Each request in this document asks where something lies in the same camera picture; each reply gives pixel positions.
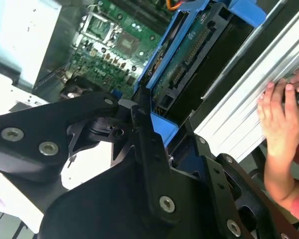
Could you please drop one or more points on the hard disk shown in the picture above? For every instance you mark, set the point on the hard disk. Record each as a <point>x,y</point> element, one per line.
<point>194,49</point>

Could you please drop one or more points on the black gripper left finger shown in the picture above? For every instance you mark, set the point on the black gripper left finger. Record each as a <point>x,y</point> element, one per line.
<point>27,139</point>

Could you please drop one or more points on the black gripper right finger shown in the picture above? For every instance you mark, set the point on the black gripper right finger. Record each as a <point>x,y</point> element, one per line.
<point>229,189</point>

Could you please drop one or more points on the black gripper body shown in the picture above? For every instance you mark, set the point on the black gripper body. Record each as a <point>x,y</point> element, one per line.
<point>102,211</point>

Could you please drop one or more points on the person's hand with spread fingers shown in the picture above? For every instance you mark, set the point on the person's hand with spread fingers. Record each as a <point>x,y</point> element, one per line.
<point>279,119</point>

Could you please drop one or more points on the small round black tool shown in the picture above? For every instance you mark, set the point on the small round black tool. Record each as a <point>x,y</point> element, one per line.
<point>297,98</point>

